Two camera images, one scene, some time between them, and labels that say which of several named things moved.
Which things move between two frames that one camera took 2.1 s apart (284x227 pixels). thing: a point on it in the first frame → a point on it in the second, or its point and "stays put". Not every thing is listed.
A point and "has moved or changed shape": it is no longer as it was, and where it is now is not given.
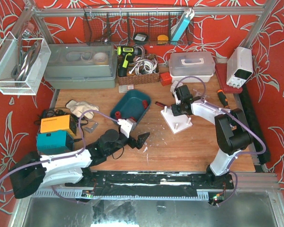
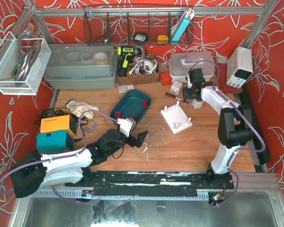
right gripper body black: x=176 y=110 → x=187 y=93
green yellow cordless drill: x=128 y=53 stays put
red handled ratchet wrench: x=160 y=104 has moved or changed shape
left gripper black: x=132 y=142 stays put
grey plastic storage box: x=82 y=65 stays put
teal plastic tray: x=130 y=105 stays put
